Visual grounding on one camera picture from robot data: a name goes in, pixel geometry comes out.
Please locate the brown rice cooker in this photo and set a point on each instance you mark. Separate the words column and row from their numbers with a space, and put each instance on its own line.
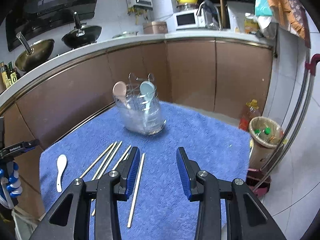
column 155, row 27

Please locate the brown kitchen cabinets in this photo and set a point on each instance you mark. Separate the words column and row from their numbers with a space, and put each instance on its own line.
column 215, row 75

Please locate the orange patterned apron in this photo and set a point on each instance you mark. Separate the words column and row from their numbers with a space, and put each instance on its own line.
column 291, row 15

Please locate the white ceramic spoon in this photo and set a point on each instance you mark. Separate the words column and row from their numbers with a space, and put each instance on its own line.
column 61, row 165

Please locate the oil bottle on floor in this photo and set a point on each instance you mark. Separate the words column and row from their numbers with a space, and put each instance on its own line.
column 249, row 111

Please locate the black range hood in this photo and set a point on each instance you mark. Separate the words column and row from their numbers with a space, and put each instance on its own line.
column 34, row 17

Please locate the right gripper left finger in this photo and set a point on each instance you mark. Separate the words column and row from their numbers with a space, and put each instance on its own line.
column 69, row 216

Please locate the mop with red handle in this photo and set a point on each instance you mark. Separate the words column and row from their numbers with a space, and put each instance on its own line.
column 303, row 101

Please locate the brass coloured wok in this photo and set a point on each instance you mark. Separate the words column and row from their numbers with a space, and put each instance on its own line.
column 34, row 54

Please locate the black wok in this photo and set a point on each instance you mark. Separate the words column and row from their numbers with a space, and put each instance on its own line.
column 82, row 34

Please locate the light blue plastic spoon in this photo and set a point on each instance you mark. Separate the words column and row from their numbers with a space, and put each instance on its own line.
column 147, row 89

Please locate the glass bowl on counter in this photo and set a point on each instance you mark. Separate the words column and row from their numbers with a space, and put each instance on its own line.
column 126, row 34

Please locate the blue towel mat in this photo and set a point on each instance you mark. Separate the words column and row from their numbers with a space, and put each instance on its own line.
column 162, row 211

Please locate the teal plastic bag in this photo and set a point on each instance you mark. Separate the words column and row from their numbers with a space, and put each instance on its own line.
column 262, row 8

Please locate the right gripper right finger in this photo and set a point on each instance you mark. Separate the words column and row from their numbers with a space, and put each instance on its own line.
column 247, row 218

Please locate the yellow lidded pot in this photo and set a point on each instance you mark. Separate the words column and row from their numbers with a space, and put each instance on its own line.
column 183, row 5

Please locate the chrome kitchen faucet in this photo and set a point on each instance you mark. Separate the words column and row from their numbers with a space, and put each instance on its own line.
column 208, row 16

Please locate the olive oil bottle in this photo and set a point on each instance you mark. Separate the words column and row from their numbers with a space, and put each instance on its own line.
column 12, row 73

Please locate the white microwave oven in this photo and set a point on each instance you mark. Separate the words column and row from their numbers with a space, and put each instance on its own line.
column 186, row 19

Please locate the clear wire utensil holder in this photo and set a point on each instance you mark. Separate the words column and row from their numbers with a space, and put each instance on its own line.
column 135, row 119

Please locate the beige waste bin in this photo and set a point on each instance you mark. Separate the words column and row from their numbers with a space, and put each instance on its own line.
column 266, row 134

